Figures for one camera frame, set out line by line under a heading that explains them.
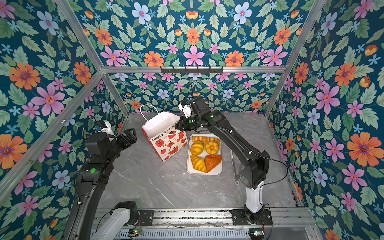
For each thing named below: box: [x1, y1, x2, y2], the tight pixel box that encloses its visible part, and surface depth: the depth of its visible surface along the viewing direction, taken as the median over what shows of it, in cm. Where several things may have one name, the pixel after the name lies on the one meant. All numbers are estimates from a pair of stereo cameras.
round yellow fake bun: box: [190, 140, 204, 156], surface depth 95 cm
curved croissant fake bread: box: [190, 155, 207, 173], surface depth 89 cm
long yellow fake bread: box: [191, 136, 221, 143], surface depth 103 cm
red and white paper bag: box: [141, 111, 189, 162], surface depth 86 cm
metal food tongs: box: [230, 150, 240, 185], surface depth 87 cm
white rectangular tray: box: [186, 133, 223, 175], surface depth 92 cm
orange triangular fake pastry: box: [204, 154, 222, 173], surface depth 90 cm
